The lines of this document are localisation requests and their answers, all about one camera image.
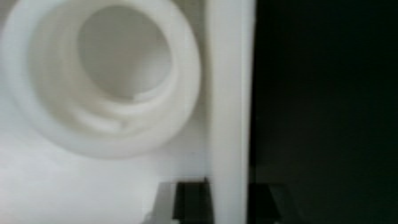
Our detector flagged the white square tabletop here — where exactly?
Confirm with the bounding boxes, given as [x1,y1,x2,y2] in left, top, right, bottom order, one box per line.
[0,0,255,224]

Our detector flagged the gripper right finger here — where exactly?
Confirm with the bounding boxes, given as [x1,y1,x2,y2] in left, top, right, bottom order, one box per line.
[246,183,312,224]

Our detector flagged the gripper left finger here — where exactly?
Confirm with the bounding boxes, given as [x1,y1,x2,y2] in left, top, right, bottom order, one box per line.
[172,179,213,224]

